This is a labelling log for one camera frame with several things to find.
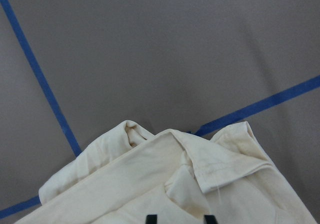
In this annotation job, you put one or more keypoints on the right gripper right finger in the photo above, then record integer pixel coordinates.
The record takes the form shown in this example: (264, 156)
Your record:
(209, 219)

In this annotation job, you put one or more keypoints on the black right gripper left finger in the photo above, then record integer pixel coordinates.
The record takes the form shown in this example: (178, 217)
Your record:
(152, 219)

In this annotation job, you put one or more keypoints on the cream long-sleeve printed shirt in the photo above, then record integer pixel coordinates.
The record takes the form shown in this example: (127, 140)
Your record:
(128, 173)

